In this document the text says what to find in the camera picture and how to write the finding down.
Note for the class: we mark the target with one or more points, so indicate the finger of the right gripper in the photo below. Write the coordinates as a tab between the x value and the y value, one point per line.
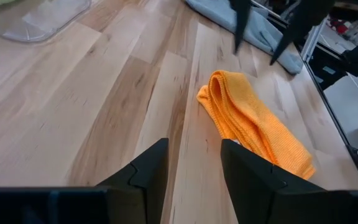
309	14
240	21

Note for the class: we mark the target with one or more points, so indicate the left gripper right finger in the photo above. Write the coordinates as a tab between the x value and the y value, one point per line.
256	193

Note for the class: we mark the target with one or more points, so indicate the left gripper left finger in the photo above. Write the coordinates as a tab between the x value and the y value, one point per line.
145	193

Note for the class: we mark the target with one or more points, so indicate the orange microfiber towel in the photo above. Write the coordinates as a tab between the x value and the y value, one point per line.
250	121

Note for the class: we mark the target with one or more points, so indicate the grey microfiber towel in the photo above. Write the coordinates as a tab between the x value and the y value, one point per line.
259	28

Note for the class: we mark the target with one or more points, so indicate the clear plastic bin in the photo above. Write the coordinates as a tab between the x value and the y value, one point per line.
42	18

